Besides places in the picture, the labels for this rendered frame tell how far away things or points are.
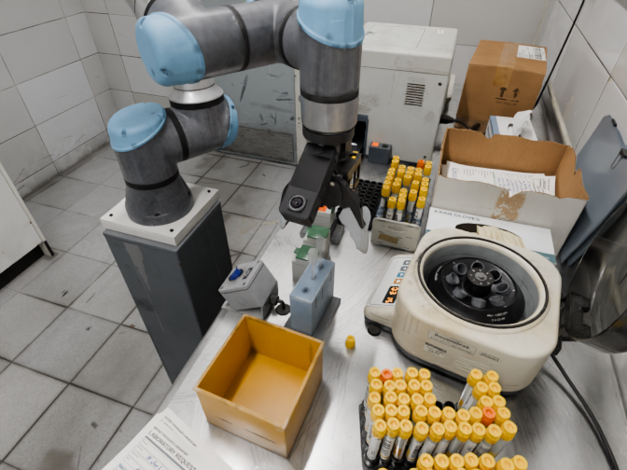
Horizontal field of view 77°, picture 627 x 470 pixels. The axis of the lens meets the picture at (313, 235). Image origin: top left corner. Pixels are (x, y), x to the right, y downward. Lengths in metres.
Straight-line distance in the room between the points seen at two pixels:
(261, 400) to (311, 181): 0.34
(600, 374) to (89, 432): 1.57
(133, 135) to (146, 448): 0.54
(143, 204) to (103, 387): 1.06
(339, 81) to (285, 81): 2.14
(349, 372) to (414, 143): 0.70
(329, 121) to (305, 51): 0.08
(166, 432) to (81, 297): 1.62
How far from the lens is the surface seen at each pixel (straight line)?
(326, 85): 0.49
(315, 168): 0.53
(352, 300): 0.76
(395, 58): 1.09
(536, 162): 1.12
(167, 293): 1.06
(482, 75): 1.48
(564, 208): 0.92
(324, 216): 0.84
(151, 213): 0.94
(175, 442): 0.64
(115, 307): 2.10
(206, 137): 0.91
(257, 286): 0.70
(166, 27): 0.50
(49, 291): 2.33
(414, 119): 1.13
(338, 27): 0.48
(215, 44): 0.51
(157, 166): 0.89
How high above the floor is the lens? 1.46
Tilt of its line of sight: 41 degrees down
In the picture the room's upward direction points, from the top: straight up
